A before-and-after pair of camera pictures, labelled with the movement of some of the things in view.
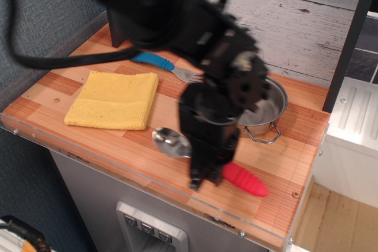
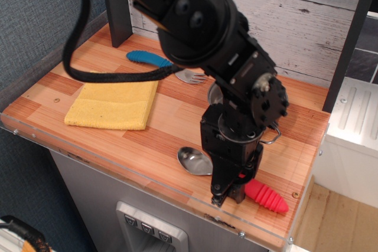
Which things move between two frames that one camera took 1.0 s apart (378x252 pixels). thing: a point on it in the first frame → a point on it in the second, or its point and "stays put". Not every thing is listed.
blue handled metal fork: (157, 60) stays put
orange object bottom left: (27, 247) stays put
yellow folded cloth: (114, 100) stays put
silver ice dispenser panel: (140, 231) stays put
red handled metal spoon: (173, 143) → (194, 162)
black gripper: (209, 113) → (233, 161)
